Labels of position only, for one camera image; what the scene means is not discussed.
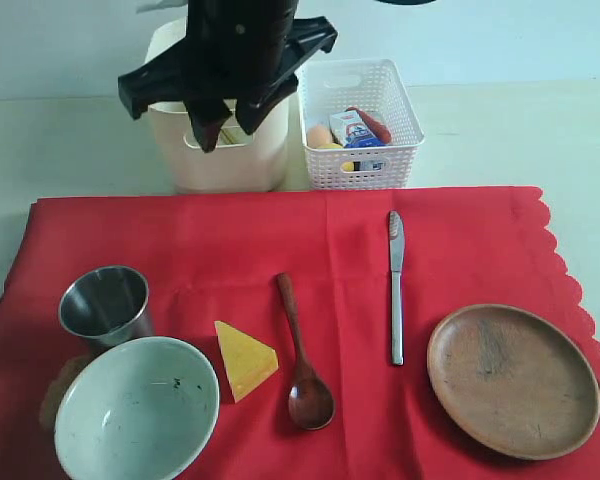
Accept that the bread piece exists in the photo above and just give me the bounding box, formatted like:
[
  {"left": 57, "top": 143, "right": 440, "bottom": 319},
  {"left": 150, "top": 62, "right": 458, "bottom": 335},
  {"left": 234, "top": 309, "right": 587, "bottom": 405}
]
[{"left": 38, "top": 355, "right": 93, "bottom": 432}]

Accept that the wooden chopstick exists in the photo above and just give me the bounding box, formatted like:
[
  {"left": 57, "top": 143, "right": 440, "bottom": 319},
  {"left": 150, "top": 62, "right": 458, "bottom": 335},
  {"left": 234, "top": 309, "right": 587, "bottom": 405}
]
[{"left": 219, "top": 128, "right": 238, "bottom": 145}]

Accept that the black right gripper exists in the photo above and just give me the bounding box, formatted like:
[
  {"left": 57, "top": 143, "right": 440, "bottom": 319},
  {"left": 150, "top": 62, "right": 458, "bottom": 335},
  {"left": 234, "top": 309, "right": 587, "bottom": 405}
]
[{"left": 118, "top": 1, "right": 338, "bottom": 153}]

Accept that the white perforated plastic basket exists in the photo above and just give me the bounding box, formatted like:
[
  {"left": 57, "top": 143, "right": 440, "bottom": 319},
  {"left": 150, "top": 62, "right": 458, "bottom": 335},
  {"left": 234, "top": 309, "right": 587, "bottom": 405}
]
[{"left": 298, "top": 59, "right": 424, "bottom": 190}]

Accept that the brown egg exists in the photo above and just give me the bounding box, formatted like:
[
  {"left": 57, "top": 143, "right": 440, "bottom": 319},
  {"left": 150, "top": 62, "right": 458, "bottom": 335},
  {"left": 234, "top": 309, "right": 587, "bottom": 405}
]
[{"left": 306, "top": 124, "right": 333, "bottom": 149}]

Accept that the cream plastic bin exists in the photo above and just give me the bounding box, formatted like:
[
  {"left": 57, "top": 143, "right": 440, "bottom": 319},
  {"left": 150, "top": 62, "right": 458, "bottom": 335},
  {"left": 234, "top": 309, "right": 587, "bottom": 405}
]
[{"left": 138, "top": 19, "right": 291, "bottom": 195}]

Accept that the silver table knife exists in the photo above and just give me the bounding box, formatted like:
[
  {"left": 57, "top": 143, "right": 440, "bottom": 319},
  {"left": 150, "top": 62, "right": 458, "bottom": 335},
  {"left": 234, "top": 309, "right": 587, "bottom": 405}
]
[{"left": 388, "top": 210, "right": 405, "bottom": 366}]

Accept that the white ceramic bowl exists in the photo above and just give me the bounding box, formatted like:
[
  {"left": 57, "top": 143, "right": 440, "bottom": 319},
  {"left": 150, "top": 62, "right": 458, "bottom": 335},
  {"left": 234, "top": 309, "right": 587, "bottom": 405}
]
[{"left": 54, "top": 336, "right": 220, "bottom": 479}]

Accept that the steel cup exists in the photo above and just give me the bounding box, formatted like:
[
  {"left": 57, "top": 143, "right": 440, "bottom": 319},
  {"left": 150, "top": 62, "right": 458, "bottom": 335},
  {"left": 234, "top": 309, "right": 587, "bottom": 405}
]
[{"left": 58, "top": 265, "right": 155, "bottom": 355}]

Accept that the brown wooden plate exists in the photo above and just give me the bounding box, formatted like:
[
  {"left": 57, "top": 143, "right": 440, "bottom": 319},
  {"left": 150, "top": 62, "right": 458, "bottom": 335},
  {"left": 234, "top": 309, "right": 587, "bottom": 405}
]
[{"left": 427, "top": 304, "right": 600, "bottom": 461}]

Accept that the dark wooden spoon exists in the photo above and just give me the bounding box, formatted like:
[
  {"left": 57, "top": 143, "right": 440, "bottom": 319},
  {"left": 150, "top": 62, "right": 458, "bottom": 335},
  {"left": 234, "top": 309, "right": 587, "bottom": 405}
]
[{"left": 276, "top": 273, "right": 335, "bottom": 431}]

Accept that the red tablecloth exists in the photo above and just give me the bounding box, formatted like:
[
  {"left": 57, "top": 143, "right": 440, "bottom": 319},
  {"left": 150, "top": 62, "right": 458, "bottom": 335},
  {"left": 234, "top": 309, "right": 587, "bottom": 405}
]
[{"left": 0, "top": 187, "right": 600, "bottom": 479}]

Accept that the red sausage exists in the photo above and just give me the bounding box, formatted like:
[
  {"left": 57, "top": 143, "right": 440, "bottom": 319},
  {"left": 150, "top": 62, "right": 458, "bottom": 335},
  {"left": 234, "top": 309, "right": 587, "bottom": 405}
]
[{"left": 347, "top": 106, "right": 392, "bottom": 145}]

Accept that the yellow cheese wedge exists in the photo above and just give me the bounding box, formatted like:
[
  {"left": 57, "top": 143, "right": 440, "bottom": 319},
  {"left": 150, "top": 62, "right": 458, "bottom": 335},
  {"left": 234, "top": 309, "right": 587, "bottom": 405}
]
[{"left": 214, "top": 321, "right": 279, "bottom": 402}]

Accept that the yellow lemon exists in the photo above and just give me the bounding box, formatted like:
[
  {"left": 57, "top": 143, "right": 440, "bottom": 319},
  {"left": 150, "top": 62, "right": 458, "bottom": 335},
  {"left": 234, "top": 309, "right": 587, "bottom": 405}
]
[{"left": 318, "top": 143, "right": 355, "bottom": 172}]

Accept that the blue white milk carton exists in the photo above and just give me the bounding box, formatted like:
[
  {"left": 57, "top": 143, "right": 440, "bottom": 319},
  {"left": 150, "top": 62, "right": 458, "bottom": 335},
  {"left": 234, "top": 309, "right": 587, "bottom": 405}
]
[{"left": 329, "top": 110, "right": 385, "bottom": 173}]

